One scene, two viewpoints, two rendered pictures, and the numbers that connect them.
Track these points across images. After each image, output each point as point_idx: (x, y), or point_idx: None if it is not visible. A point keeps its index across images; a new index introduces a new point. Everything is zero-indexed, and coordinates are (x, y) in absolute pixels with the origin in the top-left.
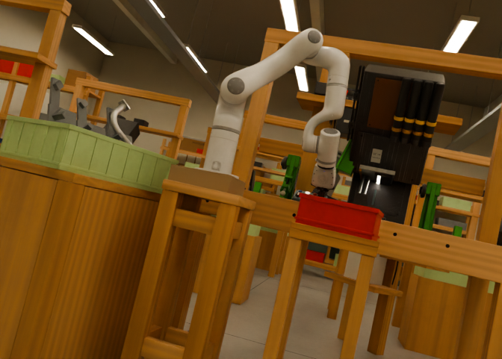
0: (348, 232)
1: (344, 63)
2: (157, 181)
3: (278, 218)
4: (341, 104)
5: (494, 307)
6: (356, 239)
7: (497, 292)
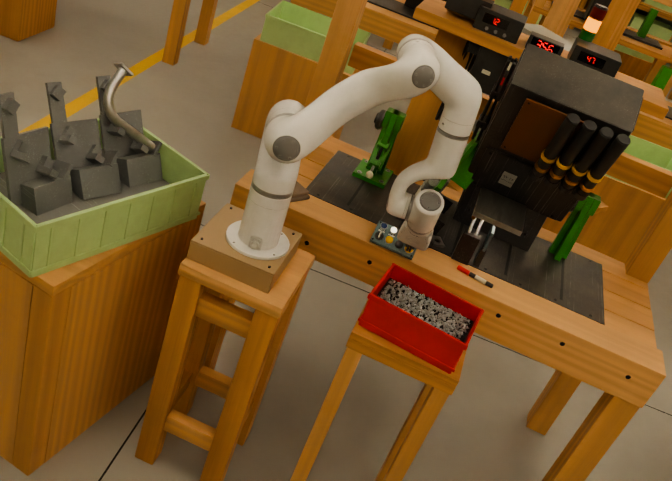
0: (423, 357)
1: (469, 105)
2: (179, 213)
3: (347, 260)
4: (454, 164)
5: (598, 412)
6: (431, 371)
7: (607, 400)
